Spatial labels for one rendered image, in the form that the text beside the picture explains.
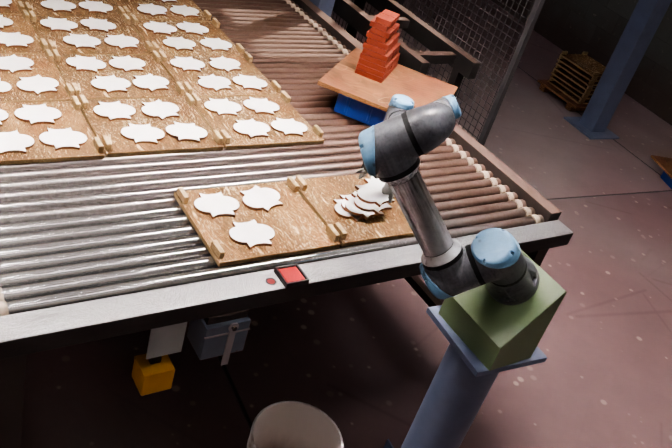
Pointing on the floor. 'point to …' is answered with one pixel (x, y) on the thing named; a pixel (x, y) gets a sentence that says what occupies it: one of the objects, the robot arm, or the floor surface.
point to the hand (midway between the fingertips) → (375, 190)
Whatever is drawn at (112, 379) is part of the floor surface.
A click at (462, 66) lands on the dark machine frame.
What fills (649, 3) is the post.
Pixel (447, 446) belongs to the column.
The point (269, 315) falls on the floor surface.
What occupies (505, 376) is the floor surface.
